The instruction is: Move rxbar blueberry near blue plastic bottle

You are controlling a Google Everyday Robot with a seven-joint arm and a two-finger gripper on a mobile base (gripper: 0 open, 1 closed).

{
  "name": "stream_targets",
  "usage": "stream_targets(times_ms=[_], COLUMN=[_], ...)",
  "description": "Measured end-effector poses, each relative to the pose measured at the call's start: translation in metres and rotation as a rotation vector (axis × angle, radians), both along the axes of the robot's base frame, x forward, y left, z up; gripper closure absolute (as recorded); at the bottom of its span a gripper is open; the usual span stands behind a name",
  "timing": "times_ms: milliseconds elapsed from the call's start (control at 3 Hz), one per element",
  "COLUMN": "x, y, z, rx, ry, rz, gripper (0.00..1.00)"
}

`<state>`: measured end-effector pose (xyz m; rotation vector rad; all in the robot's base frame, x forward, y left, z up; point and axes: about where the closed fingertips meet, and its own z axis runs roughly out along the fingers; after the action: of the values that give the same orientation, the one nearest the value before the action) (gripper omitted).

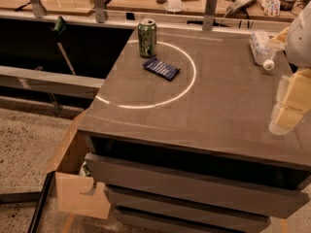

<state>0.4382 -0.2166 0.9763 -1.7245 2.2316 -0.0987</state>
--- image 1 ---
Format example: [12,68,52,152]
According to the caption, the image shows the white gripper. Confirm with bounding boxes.
[267,1,311,135]

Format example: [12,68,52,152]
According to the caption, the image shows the blue rxbar wrapper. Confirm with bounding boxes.
[143,56,180,82]

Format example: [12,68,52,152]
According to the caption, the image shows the clear plastic water bottle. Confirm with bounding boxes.
[249,30,276,71]

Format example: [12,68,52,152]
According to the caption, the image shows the colourful snack packet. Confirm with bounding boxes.
[261,0,280,17]

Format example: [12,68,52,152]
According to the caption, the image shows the black mesh cup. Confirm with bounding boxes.
[280,0,296,11]

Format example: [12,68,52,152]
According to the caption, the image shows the grey power strip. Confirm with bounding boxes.
[226,0,258,16]

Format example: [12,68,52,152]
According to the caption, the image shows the grey drawer cabinet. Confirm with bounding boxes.
[79,29,311,233]

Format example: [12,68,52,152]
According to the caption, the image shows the white bowl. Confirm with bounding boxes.
[164,0,185,13]

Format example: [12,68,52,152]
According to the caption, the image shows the green soda can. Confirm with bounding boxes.
[138,18,156,58]

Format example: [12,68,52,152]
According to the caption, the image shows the brown cardboard box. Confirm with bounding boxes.
[45,112,111,219]

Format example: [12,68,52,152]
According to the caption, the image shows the green handled tool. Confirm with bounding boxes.
[52,16,76,75]

